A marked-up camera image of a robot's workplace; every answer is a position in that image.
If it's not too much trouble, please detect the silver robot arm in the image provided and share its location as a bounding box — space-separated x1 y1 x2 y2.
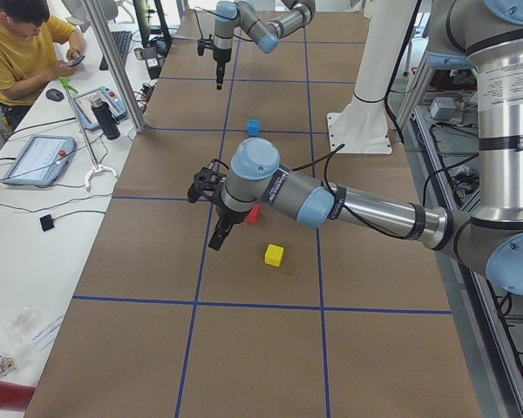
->
209 1 523 296
208 1 316 90

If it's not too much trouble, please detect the black keyboard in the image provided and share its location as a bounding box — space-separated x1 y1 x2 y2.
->
110 30 132 69

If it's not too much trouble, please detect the red cylinder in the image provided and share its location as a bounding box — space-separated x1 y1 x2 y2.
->
0 381 35 412

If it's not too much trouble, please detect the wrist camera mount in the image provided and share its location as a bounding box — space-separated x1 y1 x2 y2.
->
187 167 226 205
197 37 214 57

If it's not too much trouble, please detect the teach pendant tablet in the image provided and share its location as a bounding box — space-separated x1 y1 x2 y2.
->
71 86 128 133
2 135 76 187

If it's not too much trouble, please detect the far teach pendant tablet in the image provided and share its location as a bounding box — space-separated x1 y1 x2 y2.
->
71 86 128 133

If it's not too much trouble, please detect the red wooden cube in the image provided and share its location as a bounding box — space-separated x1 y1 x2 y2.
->
245 204 261 224

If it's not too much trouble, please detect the blue wooden cube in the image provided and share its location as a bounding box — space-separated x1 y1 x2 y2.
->
247 119 261 137

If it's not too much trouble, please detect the small black puck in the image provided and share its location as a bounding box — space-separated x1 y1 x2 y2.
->
39 214 55 232

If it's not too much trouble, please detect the aluminium frame post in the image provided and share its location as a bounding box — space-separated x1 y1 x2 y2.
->
82 0 146 133

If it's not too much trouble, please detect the yellow wooden cube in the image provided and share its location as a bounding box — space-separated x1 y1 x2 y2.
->
264 244 284 267

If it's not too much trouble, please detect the person in yellow shirt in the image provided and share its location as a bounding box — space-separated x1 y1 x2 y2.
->
0 0 85 130

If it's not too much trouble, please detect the black water bottle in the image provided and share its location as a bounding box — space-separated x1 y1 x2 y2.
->
90 93 120 140

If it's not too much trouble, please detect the black computer mouse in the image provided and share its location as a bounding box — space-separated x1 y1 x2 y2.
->
45 88 65 102

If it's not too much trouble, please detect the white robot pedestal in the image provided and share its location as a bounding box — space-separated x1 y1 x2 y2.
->
327 0 419 155

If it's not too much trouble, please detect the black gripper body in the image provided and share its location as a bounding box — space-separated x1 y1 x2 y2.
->
214 198 247 226
213 46 231 64

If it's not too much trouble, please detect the near teach pendant tablet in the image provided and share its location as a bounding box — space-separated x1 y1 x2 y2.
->
2 135 76 187

